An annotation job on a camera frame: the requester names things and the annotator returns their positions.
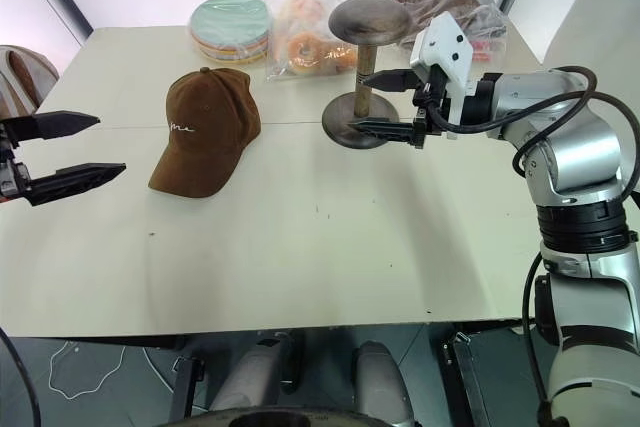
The bagged stack of pastel plates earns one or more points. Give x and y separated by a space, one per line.
230 22

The clear bag with red items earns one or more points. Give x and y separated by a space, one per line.
487 29

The brown and beige chair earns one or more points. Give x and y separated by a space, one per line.
25 77

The black table frame panel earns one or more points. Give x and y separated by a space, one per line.
480 382

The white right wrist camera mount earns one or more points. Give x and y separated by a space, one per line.
447 42

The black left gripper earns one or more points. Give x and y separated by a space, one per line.
10 177

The grey rounded shape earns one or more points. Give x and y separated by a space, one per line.
250 377
382 382

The clear bag of donuts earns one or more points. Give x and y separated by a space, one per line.
302 47

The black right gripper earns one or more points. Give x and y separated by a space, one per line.
424 119

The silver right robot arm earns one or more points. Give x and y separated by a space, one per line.
575 147

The black table frame bracket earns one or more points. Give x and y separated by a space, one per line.
187 387

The brown cap with white script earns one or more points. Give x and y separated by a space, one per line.
210 112

